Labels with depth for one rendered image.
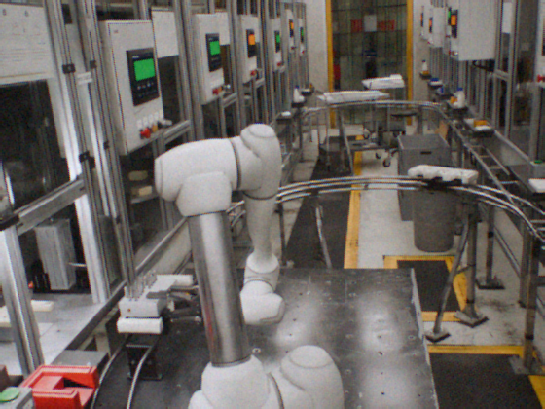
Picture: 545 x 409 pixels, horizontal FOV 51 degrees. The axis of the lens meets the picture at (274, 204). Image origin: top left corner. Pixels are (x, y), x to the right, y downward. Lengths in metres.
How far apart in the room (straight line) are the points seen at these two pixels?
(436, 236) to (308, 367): 3.13
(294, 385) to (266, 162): 0.55
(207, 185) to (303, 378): 0.52
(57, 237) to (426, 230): 3.06
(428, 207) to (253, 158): 3.11
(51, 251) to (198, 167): 0.87
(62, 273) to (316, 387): 1.03
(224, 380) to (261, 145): 0.57
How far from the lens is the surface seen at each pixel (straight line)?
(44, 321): 1.94
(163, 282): 2.02
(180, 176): 1.35
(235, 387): 1.41
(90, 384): 1.55
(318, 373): 1.45
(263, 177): 1.42
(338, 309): 2.26
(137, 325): 1.89
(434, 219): 4.42
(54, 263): 2.09
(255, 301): 1.78
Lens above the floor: 1.75
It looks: 17 degrees down
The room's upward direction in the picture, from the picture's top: 4 degrees counter-clockwise
